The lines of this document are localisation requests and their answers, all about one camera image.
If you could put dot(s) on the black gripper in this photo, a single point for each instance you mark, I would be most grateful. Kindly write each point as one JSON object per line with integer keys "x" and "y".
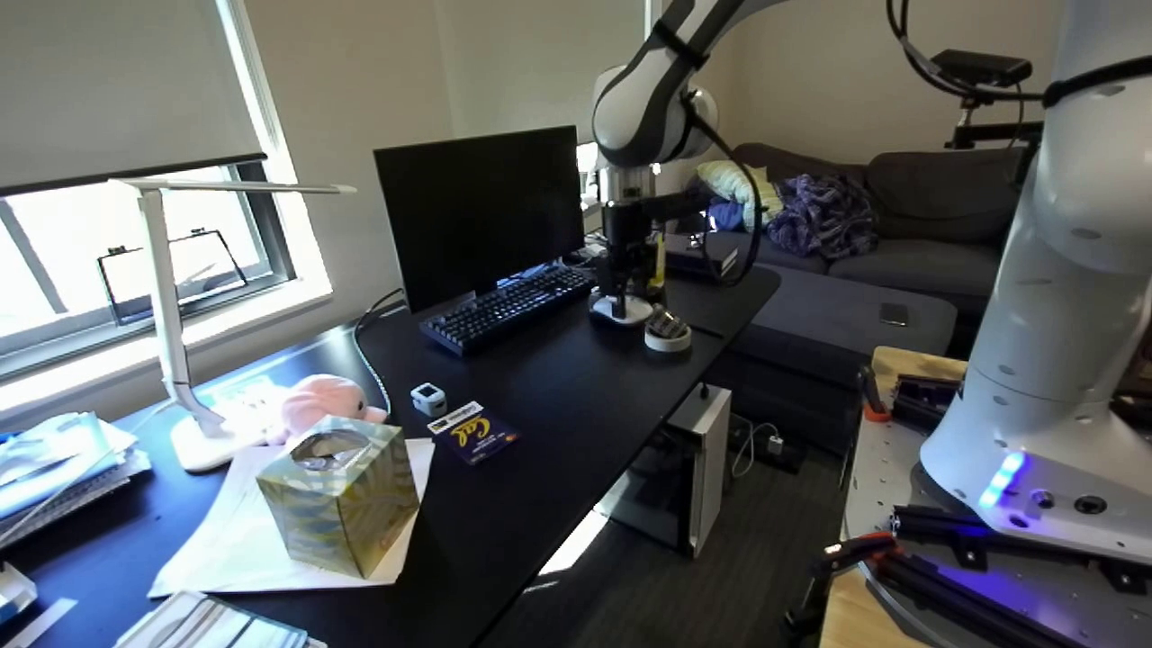
{"x": 627, "y": 251}

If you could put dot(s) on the white computer mouse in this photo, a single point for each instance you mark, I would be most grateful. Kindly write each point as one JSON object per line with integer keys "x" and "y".
{"x": 621, "y": 309}

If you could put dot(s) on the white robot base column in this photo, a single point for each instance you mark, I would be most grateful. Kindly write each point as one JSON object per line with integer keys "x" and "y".
{"x": 1077, "y": 259}

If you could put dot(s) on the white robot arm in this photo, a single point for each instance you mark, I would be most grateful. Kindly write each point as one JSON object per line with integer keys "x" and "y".
{"x": 650, "y": 113}

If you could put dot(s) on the white robot base table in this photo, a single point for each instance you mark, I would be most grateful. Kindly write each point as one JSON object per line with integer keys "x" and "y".
{"x": 958, "y": 541}

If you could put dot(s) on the white tape roll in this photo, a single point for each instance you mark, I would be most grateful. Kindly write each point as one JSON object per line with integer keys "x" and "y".
{"x": 666, "y": 331}

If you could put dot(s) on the black keyboard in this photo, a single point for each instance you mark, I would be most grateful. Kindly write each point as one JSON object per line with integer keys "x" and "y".
{"x": 489, "y": 317}

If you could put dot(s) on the black computer monitor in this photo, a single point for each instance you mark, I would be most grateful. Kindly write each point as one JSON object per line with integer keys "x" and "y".
{"x": 478, "y": 210}

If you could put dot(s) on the purple clothing pile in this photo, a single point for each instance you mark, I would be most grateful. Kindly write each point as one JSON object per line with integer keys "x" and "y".
{"x": 826, "y": 218}

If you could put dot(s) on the white computer tower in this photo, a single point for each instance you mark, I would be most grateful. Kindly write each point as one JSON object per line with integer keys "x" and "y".
{"x": 674, "y": 487}

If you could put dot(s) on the dark blue yellow card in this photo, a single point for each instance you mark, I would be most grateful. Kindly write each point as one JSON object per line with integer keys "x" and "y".
{"x": 473, "y": 432}

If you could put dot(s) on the small white cube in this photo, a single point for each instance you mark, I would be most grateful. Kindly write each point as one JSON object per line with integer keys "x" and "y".
{"x": 429, "y": 397}

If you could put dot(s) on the dark grey sofa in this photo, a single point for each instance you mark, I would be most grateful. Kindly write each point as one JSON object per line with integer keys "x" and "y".
{"x": 928, "y": 283}

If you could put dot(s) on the patterned tissue box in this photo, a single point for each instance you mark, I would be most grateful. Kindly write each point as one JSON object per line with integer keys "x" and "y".
{"x": 340, "y": 495}

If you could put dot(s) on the white paper sheets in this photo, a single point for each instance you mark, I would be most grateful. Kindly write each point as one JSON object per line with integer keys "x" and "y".
{"x": 240, "y": 548}

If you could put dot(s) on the stack of papers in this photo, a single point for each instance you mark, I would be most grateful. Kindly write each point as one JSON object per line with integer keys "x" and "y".
{"x": 63, "y": 464}

